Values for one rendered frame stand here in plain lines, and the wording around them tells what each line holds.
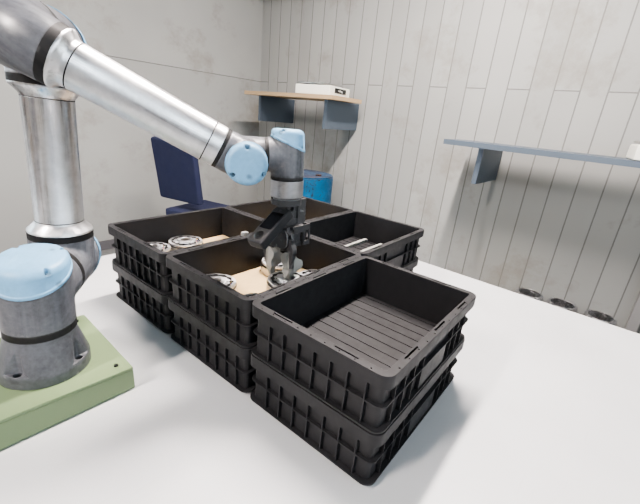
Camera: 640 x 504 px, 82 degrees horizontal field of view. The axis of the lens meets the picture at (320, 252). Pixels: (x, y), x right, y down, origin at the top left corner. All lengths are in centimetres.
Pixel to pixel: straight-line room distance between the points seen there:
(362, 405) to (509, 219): 249
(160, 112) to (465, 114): 258
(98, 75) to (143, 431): 60
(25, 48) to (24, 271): 34
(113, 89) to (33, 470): 61
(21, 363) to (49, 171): 35
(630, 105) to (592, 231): 74
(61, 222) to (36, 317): 20
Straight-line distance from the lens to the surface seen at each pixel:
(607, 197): 287
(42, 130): 86
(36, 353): 85
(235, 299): 73
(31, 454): 84
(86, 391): 86
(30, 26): 72
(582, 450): 97
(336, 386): 64
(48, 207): 89
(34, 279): 78
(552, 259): 297
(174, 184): 305
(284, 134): 82
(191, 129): 68
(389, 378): 56
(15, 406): 85
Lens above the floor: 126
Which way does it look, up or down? 20 degrees down
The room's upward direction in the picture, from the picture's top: 6 degrees clockwise
